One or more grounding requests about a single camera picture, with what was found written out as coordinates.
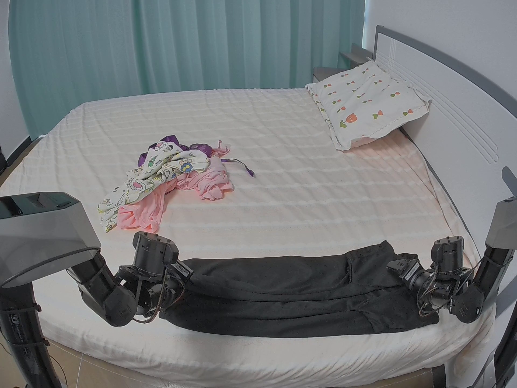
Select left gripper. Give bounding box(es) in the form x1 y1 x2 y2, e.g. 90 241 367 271
158 259 195 310

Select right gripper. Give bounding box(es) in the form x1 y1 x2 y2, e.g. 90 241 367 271
386 259 437 300

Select black trousers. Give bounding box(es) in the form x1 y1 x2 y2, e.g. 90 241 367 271
159 240 441 338

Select bed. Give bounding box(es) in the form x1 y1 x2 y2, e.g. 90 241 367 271
0 25 517 388

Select pile of clothes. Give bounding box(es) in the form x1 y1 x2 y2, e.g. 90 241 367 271
97 135 256 233

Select white printed pillow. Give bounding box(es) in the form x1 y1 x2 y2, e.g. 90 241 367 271
306 60 432 151

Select grey bedside table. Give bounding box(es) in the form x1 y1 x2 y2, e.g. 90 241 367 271
313 43 374 84

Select blue-green curtain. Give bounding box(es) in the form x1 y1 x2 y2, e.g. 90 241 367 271
8 0 368 140

